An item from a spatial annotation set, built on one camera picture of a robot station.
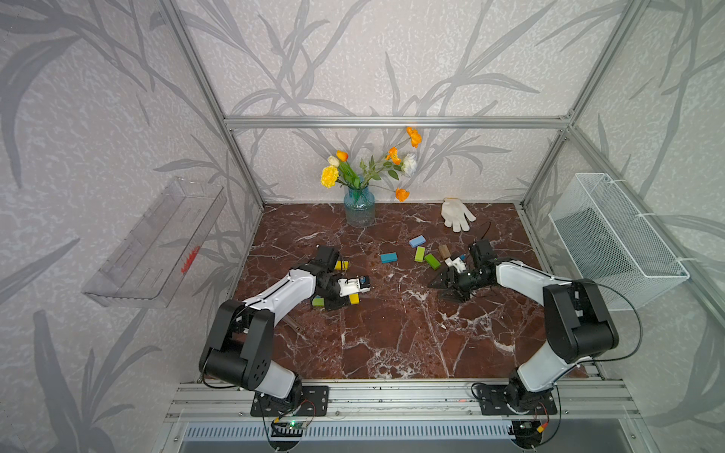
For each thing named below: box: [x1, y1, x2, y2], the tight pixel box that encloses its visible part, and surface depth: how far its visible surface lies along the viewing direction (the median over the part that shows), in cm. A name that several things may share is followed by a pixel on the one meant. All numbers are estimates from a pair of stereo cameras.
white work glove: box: [440, 197, 477, 233], surface depth 118 cm
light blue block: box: [408, 234, 426, 249], surface depth 110 cm
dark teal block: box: [380, 251, 399, 264], surface depth 104 cm
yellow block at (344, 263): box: [334, 260, 350, 271], surface depth 79 cm
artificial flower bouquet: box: [320, 126, 423, 202], surface depth 98 cm
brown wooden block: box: [438, 244, 452, 260], surface depth 107 cm
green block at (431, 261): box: [423, 253, 441, 271], surface depth 104 cm
